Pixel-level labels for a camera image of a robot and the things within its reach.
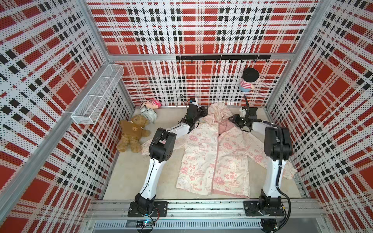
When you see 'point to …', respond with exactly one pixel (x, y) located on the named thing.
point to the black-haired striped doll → (249, 75)
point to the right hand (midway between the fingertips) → (232, 117)
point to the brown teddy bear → (132, 131)
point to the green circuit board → (145, 223)
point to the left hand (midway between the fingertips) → (209, 105)
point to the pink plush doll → (153, 104)
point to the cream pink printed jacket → (218, 155)
